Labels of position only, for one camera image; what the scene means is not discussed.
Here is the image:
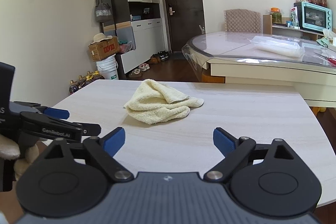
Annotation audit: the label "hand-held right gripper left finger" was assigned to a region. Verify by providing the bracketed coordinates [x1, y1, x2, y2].
[49, 127, 134, 183]

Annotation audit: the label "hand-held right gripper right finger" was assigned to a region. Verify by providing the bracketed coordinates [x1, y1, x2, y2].
[204, 127, 294, 183]

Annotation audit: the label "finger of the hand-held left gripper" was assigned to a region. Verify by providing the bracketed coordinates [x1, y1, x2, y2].
[17, 112, 101, 159]
[13, 102, 69, 120]

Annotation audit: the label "cream towel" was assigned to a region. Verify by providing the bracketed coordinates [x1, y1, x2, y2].
[123, 79, 205, 125]

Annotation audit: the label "person's left hand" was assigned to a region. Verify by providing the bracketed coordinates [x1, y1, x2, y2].
[0, 135, 40, 181]

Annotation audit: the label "orange wooden base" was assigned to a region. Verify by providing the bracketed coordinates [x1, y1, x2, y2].
[202, 73, 226, 83]

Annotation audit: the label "white plastic bucket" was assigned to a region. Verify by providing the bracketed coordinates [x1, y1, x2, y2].
[96, 54, 118, 80]

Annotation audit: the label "cardboard box red print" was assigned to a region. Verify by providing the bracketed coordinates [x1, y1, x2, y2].
[88, 36, 120, 62]

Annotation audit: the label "row of shoes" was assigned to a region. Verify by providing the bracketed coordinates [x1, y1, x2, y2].
[128, 51, 170, 79]

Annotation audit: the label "cream dining table glass top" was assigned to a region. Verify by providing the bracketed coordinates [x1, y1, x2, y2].
[182, 31, 336, 109]

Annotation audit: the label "straw hat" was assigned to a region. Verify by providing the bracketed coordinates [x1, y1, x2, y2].
[91, 32, 113, 45]

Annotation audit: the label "pile of colourful clothes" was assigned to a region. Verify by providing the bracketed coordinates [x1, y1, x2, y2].
[118, 40, 133, 54]

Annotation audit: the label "clear plastic bag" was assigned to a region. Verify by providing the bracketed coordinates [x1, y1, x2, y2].
[249, 35, 305, 58]

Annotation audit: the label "grey tote bag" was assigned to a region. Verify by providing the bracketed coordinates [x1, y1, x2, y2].
[94, 0, 113, 23]

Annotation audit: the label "quilted beige chair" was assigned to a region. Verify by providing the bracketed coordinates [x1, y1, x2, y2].
[224, 9, 262, 33]

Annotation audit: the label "wooden side shelf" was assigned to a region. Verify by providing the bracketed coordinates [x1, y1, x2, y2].
[263, 14, 327, 42]

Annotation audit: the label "glass jar orange lid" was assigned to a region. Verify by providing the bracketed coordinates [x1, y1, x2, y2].
[270, 7, 282, 24]

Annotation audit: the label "red scissors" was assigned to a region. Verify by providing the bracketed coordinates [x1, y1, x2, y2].
[314, 52, 336, 67]

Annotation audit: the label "white green printed packet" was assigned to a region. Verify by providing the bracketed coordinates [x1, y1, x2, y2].
[290, 7, 300, 28]

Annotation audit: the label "dark brown door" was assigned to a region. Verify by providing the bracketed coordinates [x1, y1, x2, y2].
[161, 0, 206, 54]

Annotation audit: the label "teal toaster oven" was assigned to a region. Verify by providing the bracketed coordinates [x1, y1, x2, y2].
[293, 1, 332, 31]

